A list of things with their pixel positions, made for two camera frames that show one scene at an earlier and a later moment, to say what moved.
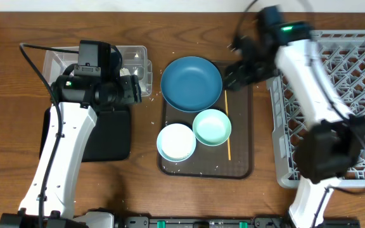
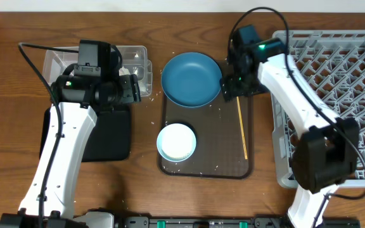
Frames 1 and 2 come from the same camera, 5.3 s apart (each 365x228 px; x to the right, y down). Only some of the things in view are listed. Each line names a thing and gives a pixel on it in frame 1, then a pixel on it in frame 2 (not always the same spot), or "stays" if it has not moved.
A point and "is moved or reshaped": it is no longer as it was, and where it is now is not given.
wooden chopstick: x=229 y=139 → x=243 y=130
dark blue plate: x=191 y=84 is moved or reshaped
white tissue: x=124 y=71 stays
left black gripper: x=130 y=94 stays
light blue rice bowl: x=176 y=142 stays
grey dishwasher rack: x=355 y=61 stays
